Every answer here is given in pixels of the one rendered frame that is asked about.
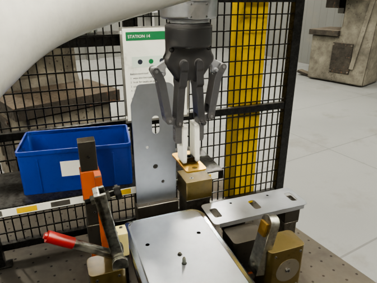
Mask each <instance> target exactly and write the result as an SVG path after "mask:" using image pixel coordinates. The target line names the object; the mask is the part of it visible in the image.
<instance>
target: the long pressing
mask: <svg viewBox="0 0 377 283"><path fill-rule="evenodd" d="M124 225H125V226H126V230H127V233H128V245H129V255H130V258H131V262H132V265H133V268H134V271H135V274H136V278H137V281H138V283H254V281H253V280H252V278H251V277H250V275H249V274H248V273H247V272H246V270H245V269H244V267H243V266H242V264H241V263H240V262H239V260H238V259H237V258H236V256H235V255H234V254H233V252H232V251H231V250H230V248H229V246H228V245H227V244H226V242H225V241H224V240H223V238H222V237H221V236H220V234H219V233H218V231H217V230H216V229H215V227H214V226H213V224H212V223H211V222H210V220H209V219H208V218H207V216H206V215H205V213H203V212H202V211H199V210H197V209H187V210H183V211H178V212H173V213H167V214H162V215H159V216H154V217H148V218H143V219H140V220H134V221H130V222H126V223H125V224H124ZM197 232H200V234H197ZM146 244H150V245H149V246H146ZM178 252H181V254H182V256H180V257H179V256H178V255H177V254H178ZM183 257H186V263H187V265H182V258H183Z"/></svg>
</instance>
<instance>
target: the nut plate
mask: <svg viewBox="0 0 377 283"><path fill-rule="evenodd" d="M172 156H173V158H174V159H175V160H176V161H177V162H178V164H179V165H180V166H181V167H182V168H183V169H184V171H185V172H186V173H193V172H199V171H205V170H206V167H205V166H204V165H203V164H202V163H201V162H200V161H195V160H194V156H193V155H192V154H190V151H187V163H182V162H181V160H180V159H179V158H178V153H173V154H172ZM193 168H196V169H193Z"/></svg>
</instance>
